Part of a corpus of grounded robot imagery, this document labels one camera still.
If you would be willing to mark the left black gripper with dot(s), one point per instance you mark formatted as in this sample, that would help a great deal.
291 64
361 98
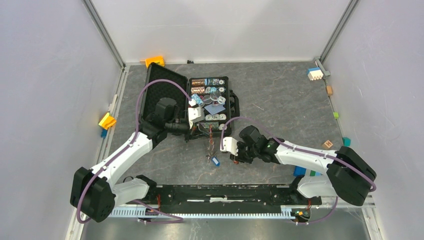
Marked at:
195 132

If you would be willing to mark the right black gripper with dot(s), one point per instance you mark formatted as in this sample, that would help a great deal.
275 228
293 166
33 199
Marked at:
240 145

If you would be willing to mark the red keyring carabiner with rings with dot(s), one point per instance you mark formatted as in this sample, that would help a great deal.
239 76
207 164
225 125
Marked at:
211 143

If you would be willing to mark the blue key tag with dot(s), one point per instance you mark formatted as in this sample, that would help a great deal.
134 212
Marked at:
215 161

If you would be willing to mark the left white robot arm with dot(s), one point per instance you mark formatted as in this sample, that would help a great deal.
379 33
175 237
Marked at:
96 191

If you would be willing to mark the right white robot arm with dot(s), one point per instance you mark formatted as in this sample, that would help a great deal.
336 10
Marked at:
342 173

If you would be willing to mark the black poker chip case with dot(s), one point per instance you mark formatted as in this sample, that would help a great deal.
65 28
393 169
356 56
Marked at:
212 93

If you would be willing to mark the blue green brick stack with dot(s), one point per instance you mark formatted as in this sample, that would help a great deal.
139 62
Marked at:
300 171

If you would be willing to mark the yellow orange toy block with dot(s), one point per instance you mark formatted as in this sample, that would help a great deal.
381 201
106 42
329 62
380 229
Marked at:
107 121

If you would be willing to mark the small blue block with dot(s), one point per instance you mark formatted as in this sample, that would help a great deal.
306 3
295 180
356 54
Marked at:
104 133

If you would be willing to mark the teal cube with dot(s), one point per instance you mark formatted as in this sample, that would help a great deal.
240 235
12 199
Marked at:
346 141

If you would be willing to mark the blue white toy block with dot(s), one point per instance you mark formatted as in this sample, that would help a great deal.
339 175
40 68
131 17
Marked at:
315 73

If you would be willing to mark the small wooden cube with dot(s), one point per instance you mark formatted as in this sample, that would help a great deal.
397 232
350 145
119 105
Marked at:
329 90

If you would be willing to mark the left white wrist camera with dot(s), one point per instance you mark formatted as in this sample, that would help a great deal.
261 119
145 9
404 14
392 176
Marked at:
196 114

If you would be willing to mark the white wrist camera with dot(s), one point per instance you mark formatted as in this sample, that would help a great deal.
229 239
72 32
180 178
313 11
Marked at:
196 114
229 145

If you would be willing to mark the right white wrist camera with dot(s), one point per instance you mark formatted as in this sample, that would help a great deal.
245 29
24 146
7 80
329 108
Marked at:
229 145

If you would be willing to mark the white cable comb rail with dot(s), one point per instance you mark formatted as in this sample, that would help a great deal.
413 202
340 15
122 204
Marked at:
135 211

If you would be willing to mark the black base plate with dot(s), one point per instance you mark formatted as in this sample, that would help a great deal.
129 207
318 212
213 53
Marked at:
226 199

